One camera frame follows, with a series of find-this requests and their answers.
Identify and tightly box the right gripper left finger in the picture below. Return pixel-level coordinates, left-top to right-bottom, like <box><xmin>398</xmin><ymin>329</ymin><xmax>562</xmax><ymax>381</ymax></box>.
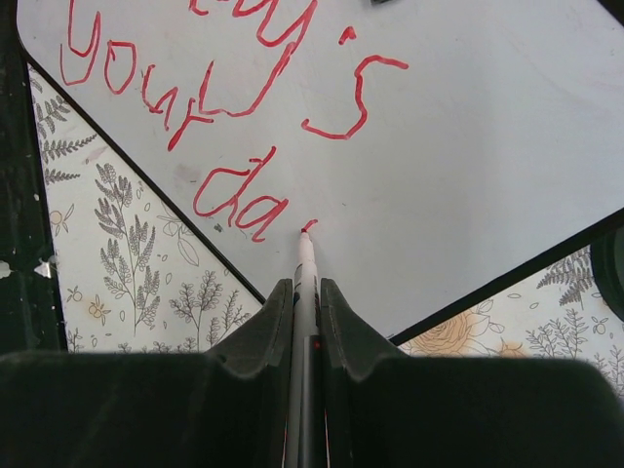
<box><xmin>1</xmin><ymin>279</ymin><xmax>293</xmax><ymax>467</ymax></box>

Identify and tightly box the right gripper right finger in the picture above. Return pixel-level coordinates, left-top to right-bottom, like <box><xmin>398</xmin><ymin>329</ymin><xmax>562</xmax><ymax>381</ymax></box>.
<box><xmin>320</xmin><ymin>279</ymin><xmax>623</xmax><ymax>467</ymax></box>

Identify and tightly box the white red-capped marker pen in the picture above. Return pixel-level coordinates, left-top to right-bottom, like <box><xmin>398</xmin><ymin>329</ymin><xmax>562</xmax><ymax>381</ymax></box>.
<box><xmin>285</xmin><ymin>227</ymin><xmax>326</xmax><ymax>467</ymax></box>

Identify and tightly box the small black-framed whiteboard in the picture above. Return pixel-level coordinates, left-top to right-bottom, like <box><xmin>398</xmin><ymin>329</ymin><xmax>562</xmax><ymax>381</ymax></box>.
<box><xmin>15</xmin><ymin>1</ymin><xmax>623</xmax><ymax>338</ymax></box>

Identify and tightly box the floral patterned table mat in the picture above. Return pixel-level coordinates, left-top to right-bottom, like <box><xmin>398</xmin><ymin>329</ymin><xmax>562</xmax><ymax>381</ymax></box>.
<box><xmin>28</xmin><ymin>71</ymin><xmax>623</xmax><ymax>392</ymax></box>

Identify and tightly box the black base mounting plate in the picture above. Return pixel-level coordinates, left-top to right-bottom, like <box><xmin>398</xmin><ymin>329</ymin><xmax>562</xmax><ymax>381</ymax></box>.
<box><xmin>1</xmin><ymin>1</ymin><xmax>66</xmax><ymax>354</ymax></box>

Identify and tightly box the black round microphone stand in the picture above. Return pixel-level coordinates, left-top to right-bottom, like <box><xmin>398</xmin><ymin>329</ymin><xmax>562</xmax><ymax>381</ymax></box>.
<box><xmin>590</xmin><ymin>227</ymin><xmax>624</xmax><ymax>321</ymax></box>

